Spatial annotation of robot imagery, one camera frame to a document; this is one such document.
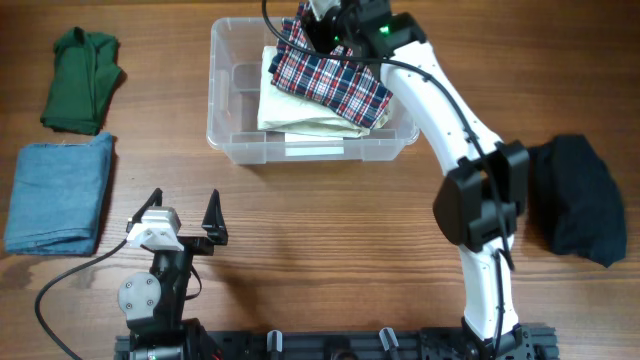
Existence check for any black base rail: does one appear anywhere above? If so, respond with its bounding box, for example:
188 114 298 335
113 327 559 360

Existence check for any black folded garment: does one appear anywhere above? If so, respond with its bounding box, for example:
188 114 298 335
528 134 628 268

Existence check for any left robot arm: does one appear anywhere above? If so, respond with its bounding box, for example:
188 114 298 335
114 188 228 360

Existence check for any plaid shirt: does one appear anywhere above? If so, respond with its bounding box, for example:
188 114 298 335
267 2 392 130

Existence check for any green folded garment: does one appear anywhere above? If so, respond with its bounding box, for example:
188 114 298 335
40 27 123 135

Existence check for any blue denim folded cloth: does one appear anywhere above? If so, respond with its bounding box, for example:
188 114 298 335
4 133 114 256

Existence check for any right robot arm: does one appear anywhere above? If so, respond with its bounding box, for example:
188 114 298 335
302 1 529 359

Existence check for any white label on bin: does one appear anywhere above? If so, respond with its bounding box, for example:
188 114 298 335
285 133 344 157

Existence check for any black cable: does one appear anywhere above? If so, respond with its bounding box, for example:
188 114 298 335
260 0 516 351
33 238 129 360

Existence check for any right black cable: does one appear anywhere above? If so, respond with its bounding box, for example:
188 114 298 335
260 0 516 351

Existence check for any clear plastic storage bin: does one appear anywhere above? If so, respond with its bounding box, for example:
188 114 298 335
206 17 420 165

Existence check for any left black cable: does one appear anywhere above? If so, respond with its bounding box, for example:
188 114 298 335
33 238 129 360

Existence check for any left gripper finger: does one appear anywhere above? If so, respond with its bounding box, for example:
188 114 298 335
201 189 228 238
130 188 163 223

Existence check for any cream cloth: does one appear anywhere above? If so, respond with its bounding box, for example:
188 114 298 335
257 46 371 138

